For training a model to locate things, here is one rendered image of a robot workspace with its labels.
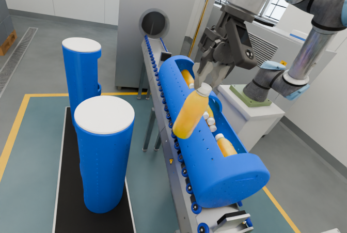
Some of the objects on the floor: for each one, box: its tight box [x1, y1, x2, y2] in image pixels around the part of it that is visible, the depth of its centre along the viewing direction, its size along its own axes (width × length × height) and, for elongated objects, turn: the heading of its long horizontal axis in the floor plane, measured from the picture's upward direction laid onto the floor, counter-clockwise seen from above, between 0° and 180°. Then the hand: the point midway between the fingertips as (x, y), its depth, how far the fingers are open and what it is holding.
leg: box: [137, 61, 146, 99], centre depth 251 cm, size 6×6×63 cm
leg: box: [142, 107, 156, 152], centre depth 178 cm, size 6×6×63 cm
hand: (204, 88), depth 47 cm, fingers closed on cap, 4 cm apart
